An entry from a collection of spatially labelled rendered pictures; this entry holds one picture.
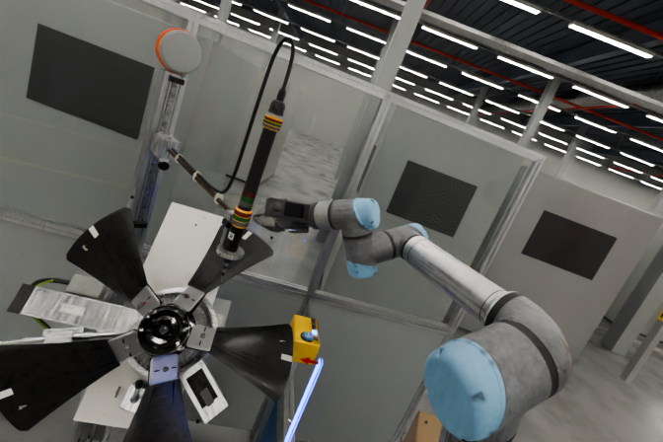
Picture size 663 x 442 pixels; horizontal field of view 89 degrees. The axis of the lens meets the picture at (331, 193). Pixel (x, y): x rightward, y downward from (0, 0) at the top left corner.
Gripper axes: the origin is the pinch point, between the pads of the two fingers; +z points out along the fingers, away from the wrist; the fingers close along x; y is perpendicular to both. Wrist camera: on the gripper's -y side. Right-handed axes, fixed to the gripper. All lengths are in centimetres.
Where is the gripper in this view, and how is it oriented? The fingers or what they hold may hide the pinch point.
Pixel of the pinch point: (255, 216)
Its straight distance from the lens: 97.0
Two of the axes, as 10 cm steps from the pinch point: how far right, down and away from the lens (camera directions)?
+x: 0.8, -9.5, 2.9
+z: -8.8, 0.7, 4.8
